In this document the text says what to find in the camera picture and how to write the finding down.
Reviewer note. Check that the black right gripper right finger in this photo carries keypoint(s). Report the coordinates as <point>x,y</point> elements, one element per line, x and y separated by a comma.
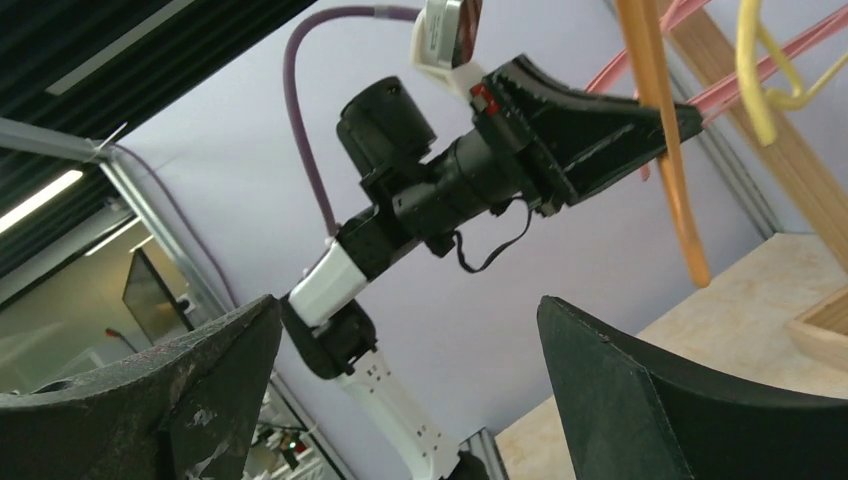
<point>632,410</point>

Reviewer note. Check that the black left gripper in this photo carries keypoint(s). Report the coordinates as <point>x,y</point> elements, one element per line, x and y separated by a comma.
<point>534,140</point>

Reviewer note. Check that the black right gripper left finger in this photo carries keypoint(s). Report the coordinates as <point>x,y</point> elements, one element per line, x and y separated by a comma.
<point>186,409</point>

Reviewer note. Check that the large pink plastic hanger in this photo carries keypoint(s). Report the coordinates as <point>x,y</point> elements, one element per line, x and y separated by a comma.
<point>762,66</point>

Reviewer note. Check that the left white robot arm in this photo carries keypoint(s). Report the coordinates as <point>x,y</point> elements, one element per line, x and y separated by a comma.
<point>337,340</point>

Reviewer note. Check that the black computer monitor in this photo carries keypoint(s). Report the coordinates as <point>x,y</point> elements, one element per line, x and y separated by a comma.
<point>158,313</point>

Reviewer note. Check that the wooden hanger rack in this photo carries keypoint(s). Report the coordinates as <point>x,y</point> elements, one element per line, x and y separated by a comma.
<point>754,82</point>

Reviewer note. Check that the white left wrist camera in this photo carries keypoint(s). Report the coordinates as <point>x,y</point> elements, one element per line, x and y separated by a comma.
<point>443,43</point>

